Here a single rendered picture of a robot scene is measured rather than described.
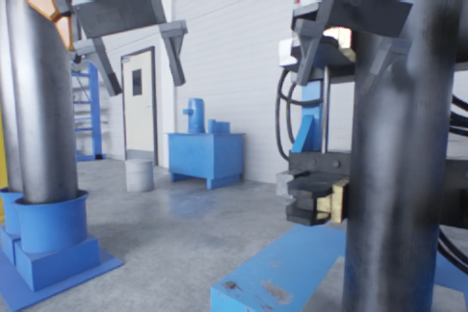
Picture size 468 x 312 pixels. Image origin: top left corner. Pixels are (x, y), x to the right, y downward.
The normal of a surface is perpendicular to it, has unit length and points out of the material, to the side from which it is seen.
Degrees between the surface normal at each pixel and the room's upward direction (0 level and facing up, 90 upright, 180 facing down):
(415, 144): 90
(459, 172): 90
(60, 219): 90
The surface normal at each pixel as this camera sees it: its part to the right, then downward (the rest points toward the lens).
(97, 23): -0.12, 0.50
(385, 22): 0.09, 0.50
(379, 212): -0.69, 0.07
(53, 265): 0.79, 0.07
